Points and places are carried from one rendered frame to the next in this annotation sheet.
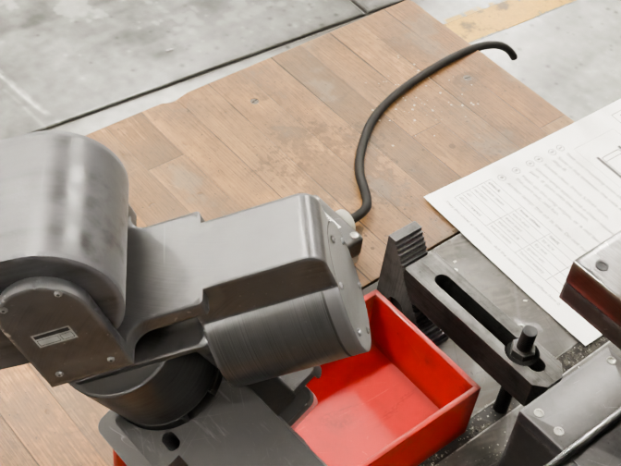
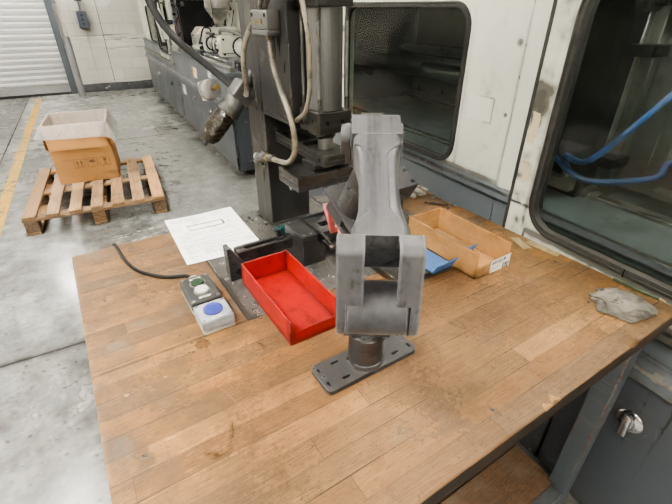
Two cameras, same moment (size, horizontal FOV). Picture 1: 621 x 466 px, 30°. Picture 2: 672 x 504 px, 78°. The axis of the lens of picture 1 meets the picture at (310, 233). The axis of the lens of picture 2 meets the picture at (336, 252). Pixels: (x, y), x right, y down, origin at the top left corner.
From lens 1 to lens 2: 0.73 m
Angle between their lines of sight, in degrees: 59
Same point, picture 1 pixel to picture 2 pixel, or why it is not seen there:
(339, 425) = (279, 291)
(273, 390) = not seen: hidden behind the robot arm
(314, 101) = (116, 285)
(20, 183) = (372, 118)
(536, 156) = (181, 241)
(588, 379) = (294, 226)
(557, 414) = (305, 232)
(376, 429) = (283, 284)
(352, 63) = (100, 274)
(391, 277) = (234, 263)
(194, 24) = not seen: outside the picture
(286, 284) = not seen: hidden behind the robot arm
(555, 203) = (204, 241)
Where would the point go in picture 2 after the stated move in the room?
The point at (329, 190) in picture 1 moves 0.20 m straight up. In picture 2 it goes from (170, 286) to (151, 210)
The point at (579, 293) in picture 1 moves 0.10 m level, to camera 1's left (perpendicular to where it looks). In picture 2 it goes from (302, 185) to (288, 202)
